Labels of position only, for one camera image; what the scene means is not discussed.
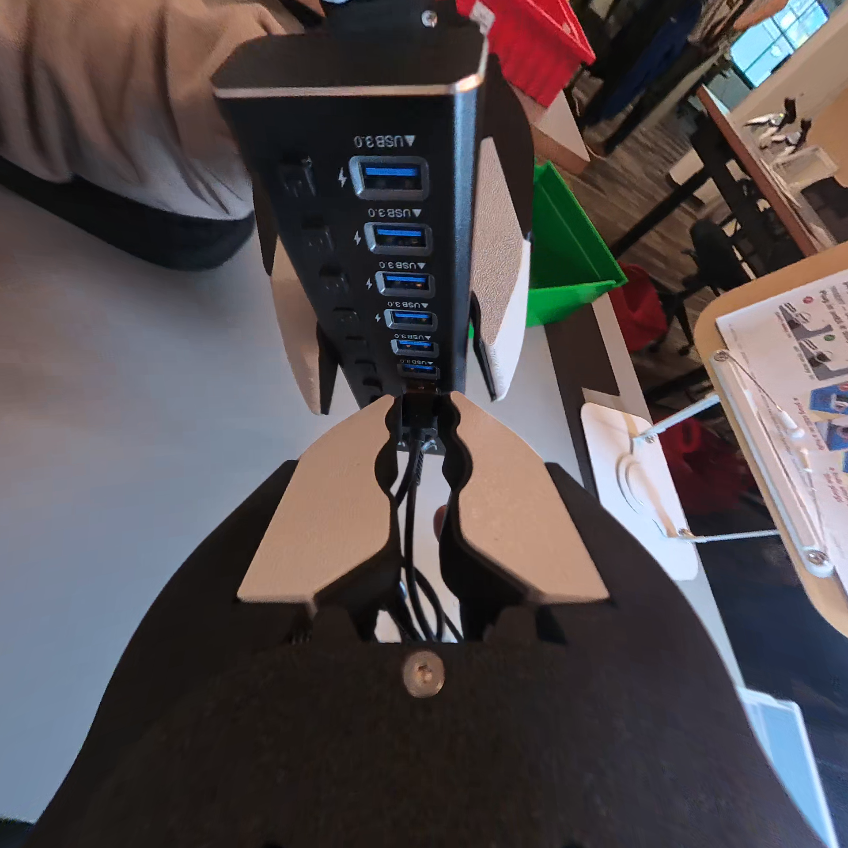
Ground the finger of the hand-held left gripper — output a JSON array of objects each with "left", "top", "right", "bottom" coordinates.
[
  {"left": 254, "top": 202, "right": 362, "bottom": 418},
  {"left": 469, "top": 134, "right": 534, "bottom": 403}
]

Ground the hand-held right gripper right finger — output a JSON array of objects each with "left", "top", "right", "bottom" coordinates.
[{"left": 439, "top": 391, "right": 610, "bottom": 607}]

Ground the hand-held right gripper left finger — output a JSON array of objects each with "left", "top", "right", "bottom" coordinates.
[{"left": 236, "top": 394, "right": 405, "bottom": 607}]

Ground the black usb cable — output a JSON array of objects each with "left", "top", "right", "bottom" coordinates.
[{"left": 387, "top": 391, "right": 465, "bottom": 644}]

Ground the black multi-port usb hub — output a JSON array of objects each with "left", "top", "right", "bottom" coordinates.
[{"left": 211, "top": 26, "right": 492, "bottom": 457}]

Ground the person's left forearm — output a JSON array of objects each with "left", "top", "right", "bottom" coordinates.
[{"left": 0, "top": 0, "right": 306, "bottom": 223}]

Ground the green plastic bin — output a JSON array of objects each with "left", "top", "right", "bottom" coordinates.
[{"left": 526, "top": 161, "right": 629, "bottom": 329}]

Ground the red plastic bin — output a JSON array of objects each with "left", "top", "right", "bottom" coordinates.
[
  {"left": 609, "top": 264, "right": 670, "bottom": 355},
  {"left": 456, "top": 0, "right": 597, "bottom": 108},
  {"left": 659, "top": 417, "right": 750, "bottom": 524}
]

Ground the light wooden desk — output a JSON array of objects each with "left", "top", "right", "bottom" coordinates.
[{"left": 530, "top": 89, "right": 592, "bottom": 176}]

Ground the black bumpy wrist rest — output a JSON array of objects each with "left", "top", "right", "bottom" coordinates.
[{"left": 0, "top": 155, "right": 258, "bottom": 271}]

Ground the black office chair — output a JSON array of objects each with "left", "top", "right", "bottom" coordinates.
[{"left": 662, "top": 219, "right": 750, "bottom": 332}]

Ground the wooden top desk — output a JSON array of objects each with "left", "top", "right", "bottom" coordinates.
[{"left": 609, "top": 83, "right": 825, "bottom": 266}]

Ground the wooden instruction sheet board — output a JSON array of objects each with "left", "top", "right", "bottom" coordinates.
[{"left": 694, "top": 245, "right": 848, "bottom": 640}]

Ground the grey tabletop device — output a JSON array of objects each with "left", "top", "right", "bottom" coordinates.
[{"left": 745, "top": 96, "right": 839, "bottom": 183}]

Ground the window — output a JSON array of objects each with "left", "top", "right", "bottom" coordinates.
[{"left": 729, "top": 13, "right": 806, "bottom": 87}]

